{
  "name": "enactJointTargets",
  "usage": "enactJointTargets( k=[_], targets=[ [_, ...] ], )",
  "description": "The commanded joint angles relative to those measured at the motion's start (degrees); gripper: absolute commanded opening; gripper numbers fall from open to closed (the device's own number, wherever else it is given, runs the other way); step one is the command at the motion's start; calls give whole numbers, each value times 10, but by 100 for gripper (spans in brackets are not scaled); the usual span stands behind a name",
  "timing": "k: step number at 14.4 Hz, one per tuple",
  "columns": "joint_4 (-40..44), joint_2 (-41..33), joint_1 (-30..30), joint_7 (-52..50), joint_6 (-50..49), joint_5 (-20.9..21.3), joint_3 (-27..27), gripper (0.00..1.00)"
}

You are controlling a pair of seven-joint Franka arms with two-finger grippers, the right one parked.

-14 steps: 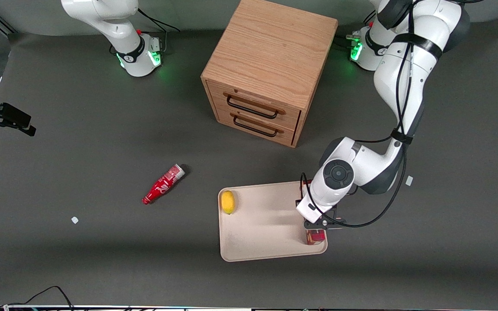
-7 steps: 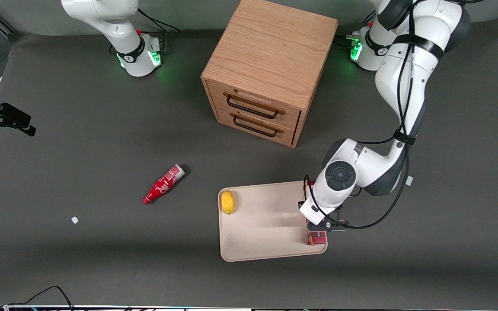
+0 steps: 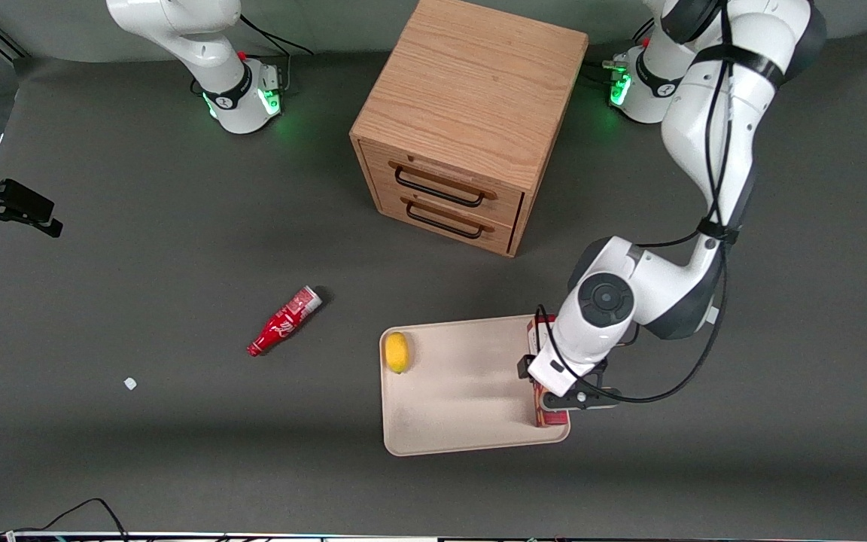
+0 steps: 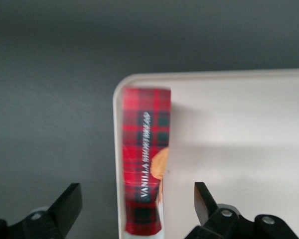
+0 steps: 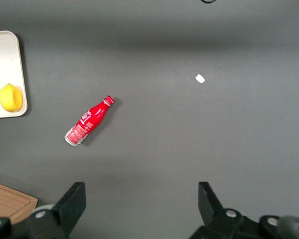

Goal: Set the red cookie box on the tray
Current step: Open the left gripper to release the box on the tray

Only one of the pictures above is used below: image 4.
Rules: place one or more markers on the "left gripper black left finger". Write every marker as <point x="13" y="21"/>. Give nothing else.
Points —
<point x="59" y="216"/>

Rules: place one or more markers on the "cream plastic tray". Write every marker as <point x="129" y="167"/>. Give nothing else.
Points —
<point x="239" y="129"/>

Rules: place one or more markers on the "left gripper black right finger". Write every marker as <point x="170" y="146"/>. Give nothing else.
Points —
<point x="214" y="224"/>

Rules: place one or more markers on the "red tartan cookie box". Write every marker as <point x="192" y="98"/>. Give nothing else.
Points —
<point x="144" y="149"/>

